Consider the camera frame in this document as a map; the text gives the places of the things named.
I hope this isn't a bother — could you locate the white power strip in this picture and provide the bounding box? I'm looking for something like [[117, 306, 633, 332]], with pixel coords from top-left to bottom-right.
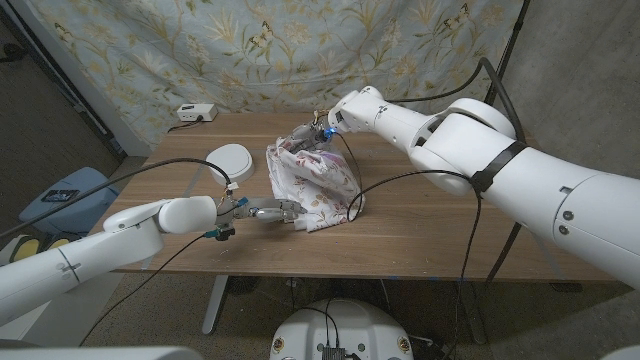
[[175, 103, 219, 123]]

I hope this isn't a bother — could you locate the white floor platform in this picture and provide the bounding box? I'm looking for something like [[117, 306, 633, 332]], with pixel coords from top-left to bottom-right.
[[0, 272, 126, 347]]

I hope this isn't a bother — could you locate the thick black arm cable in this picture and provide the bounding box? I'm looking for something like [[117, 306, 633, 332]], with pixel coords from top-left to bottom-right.
[[0, 157, 234, 239], [387, 56, 526, 284]]

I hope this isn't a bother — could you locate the white robot right shoulder cover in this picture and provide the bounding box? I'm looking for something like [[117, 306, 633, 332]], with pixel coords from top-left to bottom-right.
[[602, 344, 640, 360]]

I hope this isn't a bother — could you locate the black power strip cable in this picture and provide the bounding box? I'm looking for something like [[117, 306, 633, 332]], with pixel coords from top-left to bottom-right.
[[166, 115, 205, 134]]

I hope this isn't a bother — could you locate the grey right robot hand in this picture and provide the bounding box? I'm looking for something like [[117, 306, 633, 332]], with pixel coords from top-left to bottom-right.
[[291, 117, 335, 151]]

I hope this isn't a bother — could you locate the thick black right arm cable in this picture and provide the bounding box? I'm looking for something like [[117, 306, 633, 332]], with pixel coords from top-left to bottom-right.
[[387, 56, 526, 284]]

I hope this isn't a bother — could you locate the blue box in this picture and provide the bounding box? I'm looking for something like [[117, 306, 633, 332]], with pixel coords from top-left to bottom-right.
[[18, 166, 121, 236]]

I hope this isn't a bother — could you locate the black backdrop stand pole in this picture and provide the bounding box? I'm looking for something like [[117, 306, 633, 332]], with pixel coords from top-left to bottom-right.
[[482, 0, 531, 106]]

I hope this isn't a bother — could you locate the pale blue floral backdrop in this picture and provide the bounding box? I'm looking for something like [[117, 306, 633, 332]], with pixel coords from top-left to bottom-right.
[[24, 0, 525, 150]]

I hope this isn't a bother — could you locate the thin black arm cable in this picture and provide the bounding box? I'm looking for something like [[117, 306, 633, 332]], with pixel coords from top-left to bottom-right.
[[333, 130, 484, 360], [79, 233, 209, 347]]

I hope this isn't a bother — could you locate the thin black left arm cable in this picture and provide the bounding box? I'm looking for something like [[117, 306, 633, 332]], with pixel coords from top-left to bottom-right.
[[79, 233, 209, 347]]

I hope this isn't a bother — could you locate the white robot torso base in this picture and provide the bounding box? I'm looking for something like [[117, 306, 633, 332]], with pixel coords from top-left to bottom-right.
[[268, 298, 415, 360]]

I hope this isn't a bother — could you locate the black arm strap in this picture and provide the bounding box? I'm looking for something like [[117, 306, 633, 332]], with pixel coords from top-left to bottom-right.
[[469, 141, 529, 194]]

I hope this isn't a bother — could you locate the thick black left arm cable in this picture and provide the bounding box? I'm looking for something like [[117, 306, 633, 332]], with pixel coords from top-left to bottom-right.
[[0, 157, 234, 239]]

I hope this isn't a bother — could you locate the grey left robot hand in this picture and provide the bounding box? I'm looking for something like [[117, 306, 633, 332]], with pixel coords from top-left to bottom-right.
[[232, 196, 308, 224]]

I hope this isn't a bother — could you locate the white round flat device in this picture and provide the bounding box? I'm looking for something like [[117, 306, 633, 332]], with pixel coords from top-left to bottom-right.
[[205, 143, 255, 186]]

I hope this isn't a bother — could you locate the yellow and black item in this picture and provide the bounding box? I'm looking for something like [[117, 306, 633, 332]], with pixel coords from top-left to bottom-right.
[[9, 235, 71, 264]]

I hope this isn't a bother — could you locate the black torso cable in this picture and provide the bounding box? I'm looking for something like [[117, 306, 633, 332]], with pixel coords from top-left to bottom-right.
[[298, 298, 342, 347]]

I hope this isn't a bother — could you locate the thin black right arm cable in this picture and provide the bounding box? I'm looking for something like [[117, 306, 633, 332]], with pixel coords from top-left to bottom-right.
[[333, 130, 484, 360]]

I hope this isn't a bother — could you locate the black slanted wall rail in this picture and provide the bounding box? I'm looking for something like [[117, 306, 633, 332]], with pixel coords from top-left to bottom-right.
[[0, 0, 126, 159]]

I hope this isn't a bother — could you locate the white red-flowered cloth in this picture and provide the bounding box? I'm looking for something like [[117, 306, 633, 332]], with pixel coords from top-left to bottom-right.
[[264, 134, 366, 234]]

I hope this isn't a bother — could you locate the grey table leg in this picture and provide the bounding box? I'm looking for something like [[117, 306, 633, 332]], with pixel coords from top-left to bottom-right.
[[455, 279, 489, 345]]

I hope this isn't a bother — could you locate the small black device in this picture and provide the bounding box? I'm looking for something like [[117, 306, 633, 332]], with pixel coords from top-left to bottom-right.
[[41, 188, 80, 203]]

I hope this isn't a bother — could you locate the white table leg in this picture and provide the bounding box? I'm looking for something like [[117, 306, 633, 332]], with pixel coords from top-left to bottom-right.
[[201, 274, 230, 336]]

